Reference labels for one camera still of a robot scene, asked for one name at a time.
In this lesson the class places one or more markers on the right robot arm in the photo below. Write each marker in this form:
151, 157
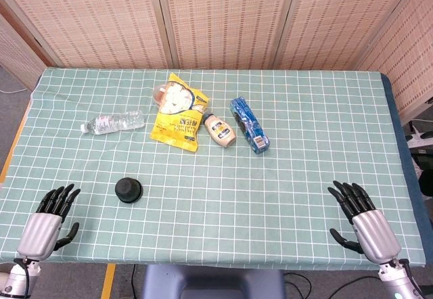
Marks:
395, 280

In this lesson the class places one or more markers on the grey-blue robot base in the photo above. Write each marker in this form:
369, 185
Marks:
203, 282

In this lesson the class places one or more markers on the black bulky object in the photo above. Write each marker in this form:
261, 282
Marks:
426, 177

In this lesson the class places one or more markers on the green checked tablecloth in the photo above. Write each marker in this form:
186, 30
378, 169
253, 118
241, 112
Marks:
236, 194

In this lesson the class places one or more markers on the clear plastic water bottle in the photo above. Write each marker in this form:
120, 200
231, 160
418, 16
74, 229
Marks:
115, 122

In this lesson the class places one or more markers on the black round lid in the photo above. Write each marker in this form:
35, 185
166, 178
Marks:
130, 203

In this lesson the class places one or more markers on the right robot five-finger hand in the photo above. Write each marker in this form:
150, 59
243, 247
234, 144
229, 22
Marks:
375, 234

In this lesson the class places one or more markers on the blue cookie box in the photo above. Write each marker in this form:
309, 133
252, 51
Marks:
250, 126

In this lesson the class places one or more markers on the woven folding screen panel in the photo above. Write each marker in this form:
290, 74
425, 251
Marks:
230, 18
338, 18
94, 18
13, 59
406, 62

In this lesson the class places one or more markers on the black round container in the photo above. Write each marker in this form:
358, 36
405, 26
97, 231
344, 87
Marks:
126, 187

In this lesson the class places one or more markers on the clear plastic food package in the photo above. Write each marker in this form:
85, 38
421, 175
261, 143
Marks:
158, 94

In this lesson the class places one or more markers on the beige mayonnaise squeeze bottle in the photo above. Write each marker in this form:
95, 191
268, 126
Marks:
221, 131

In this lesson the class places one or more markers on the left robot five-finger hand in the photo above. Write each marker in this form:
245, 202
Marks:
40, 231

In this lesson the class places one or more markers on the yellow snack bag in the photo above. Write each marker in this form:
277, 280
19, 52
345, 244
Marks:
176, 126

